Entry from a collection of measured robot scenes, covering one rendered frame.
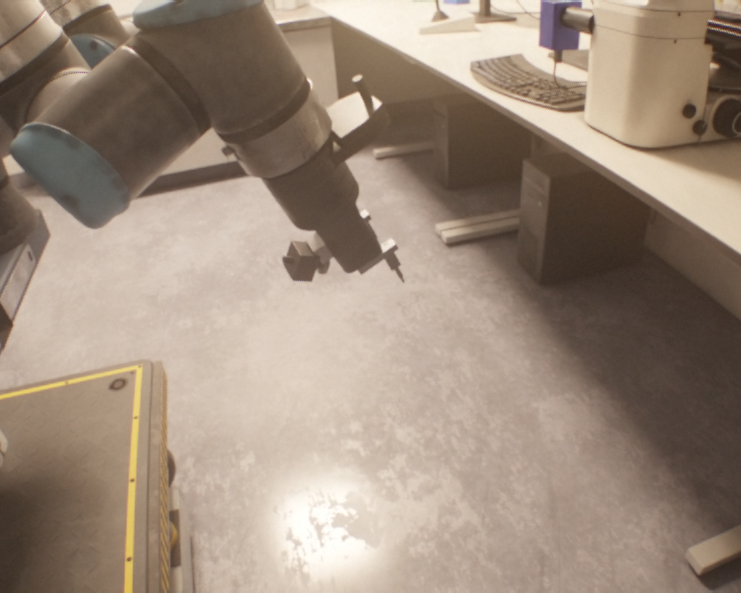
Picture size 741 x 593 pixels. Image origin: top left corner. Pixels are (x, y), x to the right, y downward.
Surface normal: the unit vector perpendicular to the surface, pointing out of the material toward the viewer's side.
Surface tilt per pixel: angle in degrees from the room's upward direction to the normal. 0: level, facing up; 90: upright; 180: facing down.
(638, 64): 91
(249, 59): 91
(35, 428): 0
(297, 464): 0
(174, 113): 92
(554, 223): 90
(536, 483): 0
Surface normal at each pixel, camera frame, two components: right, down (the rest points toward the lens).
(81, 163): 0.46, 0.24
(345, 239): 0.27, 0.35
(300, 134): 0.61, 0.43
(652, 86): -0.38, 0.56
